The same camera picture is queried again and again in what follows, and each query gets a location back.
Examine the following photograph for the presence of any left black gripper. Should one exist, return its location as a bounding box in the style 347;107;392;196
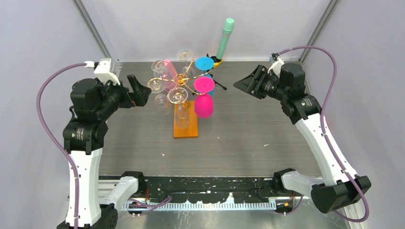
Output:
96;74;150;120

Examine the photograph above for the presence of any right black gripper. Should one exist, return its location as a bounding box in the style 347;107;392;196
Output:
234;64;288;102

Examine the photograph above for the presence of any clear flute glass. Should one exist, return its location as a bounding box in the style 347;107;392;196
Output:
167;87;189;128

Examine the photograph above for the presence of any magenta plastic wine glass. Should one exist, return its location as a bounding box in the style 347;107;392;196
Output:
193;76;215;118

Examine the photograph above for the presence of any clear wine glass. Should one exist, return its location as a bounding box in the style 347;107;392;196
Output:
148;78;171;113

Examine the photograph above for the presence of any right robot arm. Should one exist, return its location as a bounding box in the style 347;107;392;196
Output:
234;63;371;213

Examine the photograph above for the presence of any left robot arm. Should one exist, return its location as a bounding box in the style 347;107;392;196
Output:
59;75;151;229

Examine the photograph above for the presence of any light pink plastic glass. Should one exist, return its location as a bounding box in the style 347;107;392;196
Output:
162;59;178;92

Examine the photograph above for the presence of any blue plastic wine glass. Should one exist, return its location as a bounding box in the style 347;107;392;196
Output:
193;57;215;96

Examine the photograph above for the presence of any orange wooden rack base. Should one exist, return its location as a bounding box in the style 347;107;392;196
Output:
173;100;199;138

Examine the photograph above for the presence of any clear glass back left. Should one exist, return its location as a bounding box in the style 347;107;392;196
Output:
151;60;169;79

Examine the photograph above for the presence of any mint green cylinder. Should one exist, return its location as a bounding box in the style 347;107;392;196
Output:
215;18;234;60

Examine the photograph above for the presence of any clear glass back centre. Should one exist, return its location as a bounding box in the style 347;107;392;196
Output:
177;49;196;78

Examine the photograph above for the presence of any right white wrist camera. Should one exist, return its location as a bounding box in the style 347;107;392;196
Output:
267;52;284;77

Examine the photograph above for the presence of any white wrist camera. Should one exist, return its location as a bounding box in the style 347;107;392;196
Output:
94;58;122;85
267;52;284;77

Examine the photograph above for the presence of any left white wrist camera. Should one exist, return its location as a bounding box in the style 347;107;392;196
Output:
94;58;122;85

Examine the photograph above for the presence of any gold wire glass rack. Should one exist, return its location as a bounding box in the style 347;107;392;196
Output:
158;60;203;91

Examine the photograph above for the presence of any black base frame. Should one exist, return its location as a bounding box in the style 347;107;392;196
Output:
115;175;304;205

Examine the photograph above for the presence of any slotted metal rail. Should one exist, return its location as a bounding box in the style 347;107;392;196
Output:
121;202;287;212

